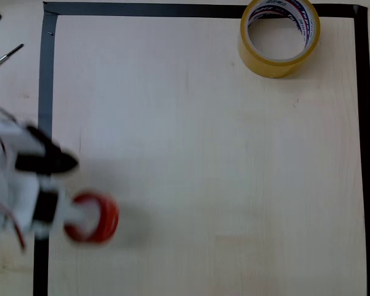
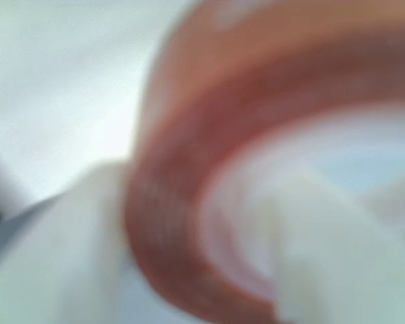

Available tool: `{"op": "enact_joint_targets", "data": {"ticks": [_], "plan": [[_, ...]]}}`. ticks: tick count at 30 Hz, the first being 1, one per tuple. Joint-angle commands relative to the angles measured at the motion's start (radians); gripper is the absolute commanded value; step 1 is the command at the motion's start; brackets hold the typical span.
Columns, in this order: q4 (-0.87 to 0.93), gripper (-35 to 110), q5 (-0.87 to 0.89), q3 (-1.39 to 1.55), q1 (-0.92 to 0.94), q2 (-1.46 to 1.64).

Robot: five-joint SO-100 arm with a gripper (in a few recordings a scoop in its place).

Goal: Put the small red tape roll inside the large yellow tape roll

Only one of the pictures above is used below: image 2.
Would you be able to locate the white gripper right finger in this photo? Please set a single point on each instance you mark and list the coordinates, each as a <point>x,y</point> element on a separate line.
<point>341,270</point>

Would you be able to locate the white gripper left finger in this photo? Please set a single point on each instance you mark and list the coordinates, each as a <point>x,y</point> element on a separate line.
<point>54,270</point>

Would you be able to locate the small red tape roll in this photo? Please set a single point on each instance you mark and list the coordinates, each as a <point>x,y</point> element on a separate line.
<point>175,168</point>

